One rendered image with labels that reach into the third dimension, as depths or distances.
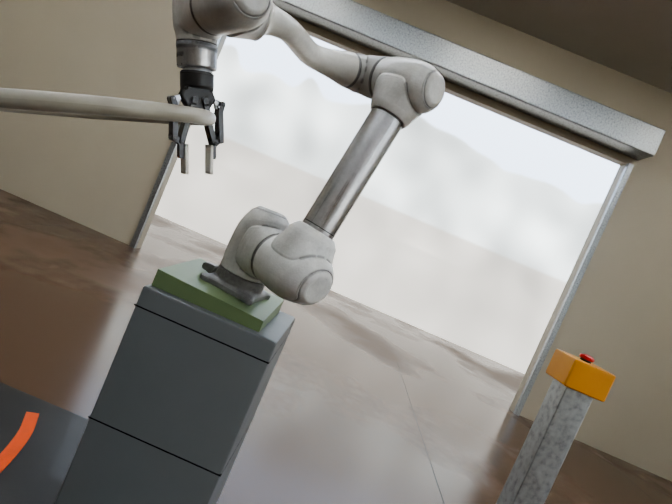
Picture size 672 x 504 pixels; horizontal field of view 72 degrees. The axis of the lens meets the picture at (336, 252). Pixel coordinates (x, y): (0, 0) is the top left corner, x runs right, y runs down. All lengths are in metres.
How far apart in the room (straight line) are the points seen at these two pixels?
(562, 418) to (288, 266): 0.85
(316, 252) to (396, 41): 4.39
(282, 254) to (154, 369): 0.47
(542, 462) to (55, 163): 5.94
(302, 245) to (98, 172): 5.09
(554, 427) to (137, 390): 1.15
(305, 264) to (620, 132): 4.96
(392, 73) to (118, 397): 1.16
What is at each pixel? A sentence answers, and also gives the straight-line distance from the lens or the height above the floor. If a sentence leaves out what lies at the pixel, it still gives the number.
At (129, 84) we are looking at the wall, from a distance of 6.20.
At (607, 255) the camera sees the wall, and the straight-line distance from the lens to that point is 6.04.
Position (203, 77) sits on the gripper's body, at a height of 1.34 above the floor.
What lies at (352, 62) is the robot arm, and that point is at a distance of 1.40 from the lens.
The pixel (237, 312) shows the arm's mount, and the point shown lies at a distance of 1.30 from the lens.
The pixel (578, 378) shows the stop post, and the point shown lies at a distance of 1.43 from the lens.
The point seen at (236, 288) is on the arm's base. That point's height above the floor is 0.87.
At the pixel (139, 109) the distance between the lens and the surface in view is 0.85.
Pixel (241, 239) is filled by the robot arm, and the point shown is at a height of 1.01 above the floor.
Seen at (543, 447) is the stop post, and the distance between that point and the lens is 1.48.
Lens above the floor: 1.15
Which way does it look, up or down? 3 degrees down
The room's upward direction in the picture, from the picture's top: 23 degrees clockwise
